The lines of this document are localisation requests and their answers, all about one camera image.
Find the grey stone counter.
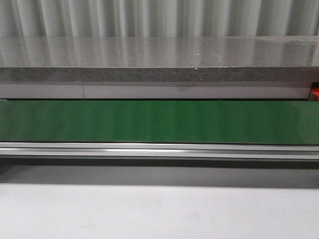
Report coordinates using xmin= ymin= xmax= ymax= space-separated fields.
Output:
xmin=0 ymin=36 xmax=319 ymax=100

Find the green conveyor belt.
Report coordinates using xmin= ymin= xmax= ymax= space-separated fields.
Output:
xmin=0 ymin=100 xmax=319 ymax=145

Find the white pleated curtain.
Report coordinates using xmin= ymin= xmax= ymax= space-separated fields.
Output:
xmin=0 ymin=0 xmax=319 ymax=37

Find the red object right edge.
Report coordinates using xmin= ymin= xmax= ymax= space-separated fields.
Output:
xmin=309 ymin=88 xmax=319 ymax=102

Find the aluminium conveyor frame rail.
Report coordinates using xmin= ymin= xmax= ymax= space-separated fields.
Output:
xmin=0 ymin=142 xmax=319 ymax=162

